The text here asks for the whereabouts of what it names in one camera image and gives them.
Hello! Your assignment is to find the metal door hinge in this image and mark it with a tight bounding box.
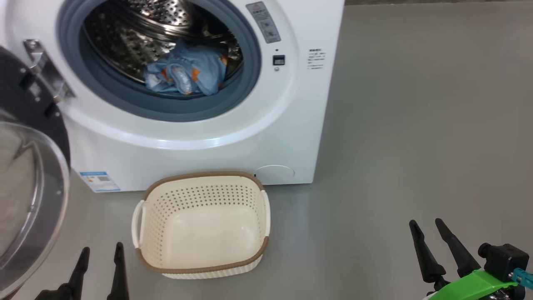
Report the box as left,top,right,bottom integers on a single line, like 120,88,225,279
22,38,77,104

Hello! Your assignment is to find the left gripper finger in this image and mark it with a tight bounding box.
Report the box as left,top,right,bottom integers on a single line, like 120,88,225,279
55,246,91,300
107,242,130,300

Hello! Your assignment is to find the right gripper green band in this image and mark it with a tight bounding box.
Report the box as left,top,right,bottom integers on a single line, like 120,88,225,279
409,218,526,300

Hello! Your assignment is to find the white front-load washing machine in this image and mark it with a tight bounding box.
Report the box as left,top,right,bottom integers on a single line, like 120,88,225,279
0,0,346,193

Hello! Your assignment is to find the grey warning sticker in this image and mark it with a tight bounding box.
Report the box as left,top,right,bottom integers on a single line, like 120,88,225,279
245,1,282,45

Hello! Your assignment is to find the blue energy label sticker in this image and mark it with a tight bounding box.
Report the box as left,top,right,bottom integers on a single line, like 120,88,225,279
79,170,122,193

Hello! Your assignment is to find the blue garment with orange print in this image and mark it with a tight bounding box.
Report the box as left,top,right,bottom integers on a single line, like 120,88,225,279
143,39,229,97

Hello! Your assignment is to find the black glass washing machine door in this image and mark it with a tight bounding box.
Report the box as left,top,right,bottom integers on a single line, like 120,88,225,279
0,45,72,300

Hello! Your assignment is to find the grey rubber door seal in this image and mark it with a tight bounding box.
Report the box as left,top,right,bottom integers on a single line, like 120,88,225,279
56,0,262,123

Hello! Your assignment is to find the cream perforated laundry basket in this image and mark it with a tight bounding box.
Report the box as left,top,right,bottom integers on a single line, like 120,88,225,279
131,170,271,280

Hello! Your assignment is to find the perforated steel washer drum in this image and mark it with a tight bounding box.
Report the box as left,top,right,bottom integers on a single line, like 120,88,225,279
82,0,244,91

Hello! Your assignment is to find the round white filter cover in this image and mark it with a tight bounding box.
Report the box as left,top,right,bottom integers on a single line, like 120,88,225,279
254,165,296,185

